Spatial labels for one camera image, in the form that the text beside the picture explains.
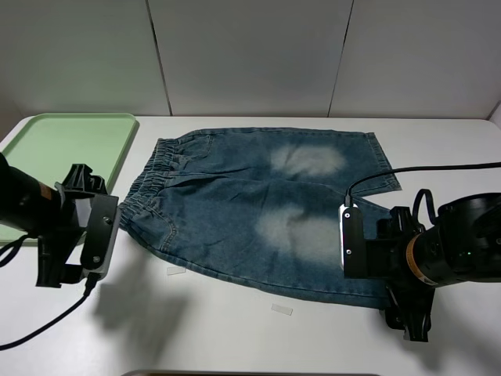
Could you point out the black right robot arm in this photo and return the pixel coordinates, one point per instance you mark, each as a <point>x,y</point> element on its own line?
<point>466,236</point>

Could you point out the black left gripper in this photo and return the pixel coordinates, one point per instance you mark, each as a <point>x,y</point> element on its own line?
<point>60,245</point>

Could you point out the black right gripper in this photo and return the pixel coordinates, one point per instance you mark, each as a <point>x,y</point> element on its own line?
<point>401,263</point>

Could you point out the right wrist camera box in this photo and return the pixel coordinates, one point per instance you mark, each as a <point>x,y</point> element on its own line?
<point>352,242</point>

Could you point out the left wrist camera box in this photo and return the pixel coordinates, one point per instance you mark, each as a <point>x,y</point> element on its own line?
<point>100,235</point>

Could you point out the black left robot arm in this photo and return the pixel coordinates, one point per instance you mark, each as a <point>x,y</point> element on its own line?
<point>27,205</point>

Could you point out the blue children's denim shorts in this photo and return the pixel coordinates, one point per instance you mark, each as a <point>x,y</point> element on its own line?
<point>259,207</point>

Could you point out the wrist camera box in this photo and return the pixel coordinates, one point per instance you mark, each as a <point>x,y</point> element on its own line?
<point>100,235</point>
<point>352,242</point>

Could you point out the clear tape piece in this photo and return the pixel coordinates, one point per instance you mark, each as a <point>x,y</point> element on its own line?
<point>281,309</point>
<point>175,270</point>

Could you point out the light green plastic tray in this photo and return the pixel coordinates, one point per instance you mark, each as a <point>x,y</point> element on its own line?
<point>49,144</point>

